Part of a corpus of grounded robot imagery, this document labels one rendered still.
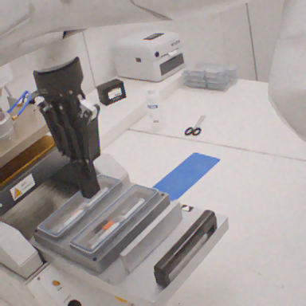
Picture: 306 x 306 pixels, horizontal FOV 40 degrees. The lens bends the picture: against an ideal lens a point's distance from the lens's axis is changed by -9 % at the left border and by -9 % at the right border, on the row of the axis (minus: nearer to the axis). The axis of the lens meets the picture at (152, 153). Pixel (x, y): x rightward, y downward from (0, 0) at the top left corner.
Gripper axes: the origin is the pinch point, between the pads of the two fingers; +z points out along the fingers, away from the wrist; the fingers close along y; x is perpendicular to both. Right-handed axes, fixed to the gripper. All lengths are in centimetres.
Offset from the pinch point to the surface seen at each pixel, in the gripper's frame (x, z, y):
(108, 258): -7.2, 9.1, 8.3
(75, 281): -8.4, 20.3, -3.4
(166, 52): 96, 18, -55
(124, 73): 89, 25, -73
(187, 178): 43, 32, -14
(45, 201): 3.0, 14.4, -21.5
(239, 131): 72, 33, -12
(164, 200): 8.5, 8.4, 8.0
